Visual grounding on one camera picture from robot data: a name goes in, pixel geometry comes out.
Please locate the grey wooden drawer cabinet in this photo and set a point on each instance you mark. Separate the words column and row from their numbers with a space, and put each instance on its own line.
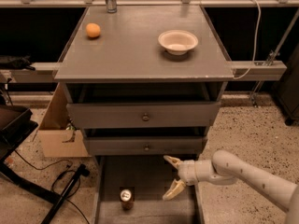
column 128, row 65

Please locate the orange patterned drink can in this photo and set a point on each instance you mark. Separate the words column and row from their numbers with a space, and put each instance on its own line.
column 127, row 199

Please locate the grey middle drawer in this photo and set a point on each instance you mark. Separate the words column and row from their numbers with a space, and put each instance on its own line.
column 145, row 145

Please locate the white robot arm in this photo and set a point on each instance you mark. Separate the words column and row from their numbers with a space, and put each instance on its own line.
column 224, row 168

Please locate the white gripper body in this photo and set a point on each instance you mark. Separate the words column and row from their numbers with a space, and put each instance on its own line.
column 187, row 172

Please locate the grey open bottom drawer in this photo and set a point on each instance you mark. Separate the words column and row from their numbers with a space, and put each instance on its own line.
column 149, row 177

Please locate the dark cabinet at right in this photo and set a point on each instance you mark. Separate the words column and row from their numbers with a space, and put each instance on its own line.
column 287, row 89

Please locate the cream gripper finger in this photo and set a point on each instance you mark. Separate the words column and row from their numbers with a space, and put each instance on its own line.
column 175, row 162
column 175, row 189

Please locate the black stand leg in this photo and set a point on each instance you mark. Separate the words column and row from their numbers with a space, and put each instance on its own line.
column 82, row 170

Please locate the white paper bowl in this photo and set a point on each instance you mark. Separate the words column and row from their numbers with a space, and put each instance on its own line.
column 177, row 42

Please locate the cardboard box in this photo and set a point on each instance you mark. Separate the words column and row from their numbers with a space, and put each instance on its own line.
column 58, row 136

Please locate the grey top drawer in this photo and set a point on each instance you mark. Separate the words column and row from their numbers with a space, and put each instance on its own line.
column 148, row 115

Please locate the orange fruit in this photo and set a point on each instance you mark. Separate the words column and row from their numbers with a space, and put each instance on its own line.
column 93, row 30

